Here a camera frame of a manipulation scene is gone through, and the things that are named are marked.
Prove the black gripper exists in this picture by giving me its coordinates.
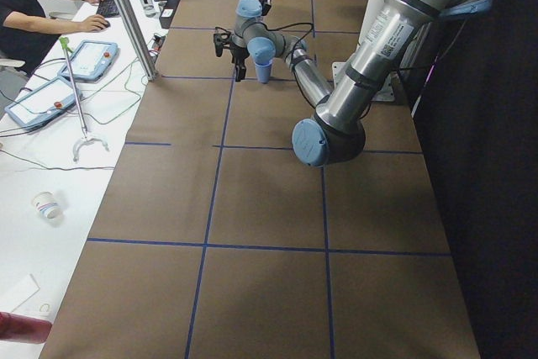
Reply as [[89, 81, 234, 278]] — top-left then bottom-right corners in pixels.
[[229, 43, 250, 82]]

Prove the light blue ribbed cup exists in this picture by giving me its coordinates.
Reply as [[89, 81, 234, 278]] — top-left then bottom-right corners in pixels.
[[255, 61, 272, 84]]

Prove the person right forearm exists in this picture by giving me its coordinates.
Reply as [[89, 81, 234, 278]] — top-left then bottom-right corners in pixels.
[[3, 11, 88, 34]]

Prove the white paper cup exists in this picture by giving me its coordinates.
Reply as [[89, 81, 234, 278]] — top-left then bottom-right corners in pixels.
[[31, 191, 64, 226]]

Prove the person right hand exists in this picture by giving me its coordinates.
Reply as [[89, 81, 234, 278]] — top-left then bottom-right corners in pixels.
[[79, 14, 107, 32]]

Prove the black keyboard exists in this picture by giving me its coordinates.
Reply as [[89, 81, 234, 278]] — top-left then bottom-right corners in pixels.
[[97, 0, 119, 18]]

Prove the upper teach pendant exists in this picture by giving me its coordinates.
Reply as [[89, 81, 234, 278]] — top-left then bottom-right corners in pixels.
[[60, 37, 119, 82]]

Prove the teach pendant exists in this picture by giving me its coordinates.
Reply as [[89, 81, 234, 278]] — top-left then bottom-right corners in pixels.
[[60, 37, 119, 82], [4, 77, 75, 129]]

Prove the reacher grabber tool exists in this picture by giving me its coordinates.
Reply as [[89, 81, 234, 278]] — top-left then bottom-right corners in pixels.
[[59, 36, 109, 162]]

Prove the lower teach pendant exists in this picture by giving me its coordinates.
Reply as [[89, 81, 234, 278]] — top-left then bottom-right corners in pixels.
[[4, 77, 75, 129]]

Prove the person in black shirt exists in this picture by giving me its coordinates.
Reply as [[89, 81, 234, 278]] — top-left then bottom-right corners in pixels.
[[0, 0, 108, 74]]

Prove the white paper sheet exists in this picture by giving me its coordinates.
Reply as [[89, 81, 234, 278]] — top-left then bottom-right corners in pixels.
[[1, 274, 40, 313]]

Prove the red bottle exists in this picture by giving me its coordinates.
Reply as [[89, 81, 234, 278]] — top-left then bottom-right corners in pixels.
[[1, 312, 52, 344]]

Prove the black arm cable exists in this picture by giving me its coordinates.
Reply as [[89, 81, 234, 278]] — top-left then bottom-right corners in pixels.
[[264, 22, 404, 119]]

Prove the green wire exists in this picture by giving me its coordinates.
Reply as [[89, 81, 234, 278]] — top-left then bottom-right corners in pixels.
[[16, 54, 150, 124]]

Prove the white pedestal column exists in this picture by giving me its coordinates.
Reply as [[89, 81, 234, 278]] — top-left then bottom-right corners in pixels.
[[357, 0, 395, 103]]

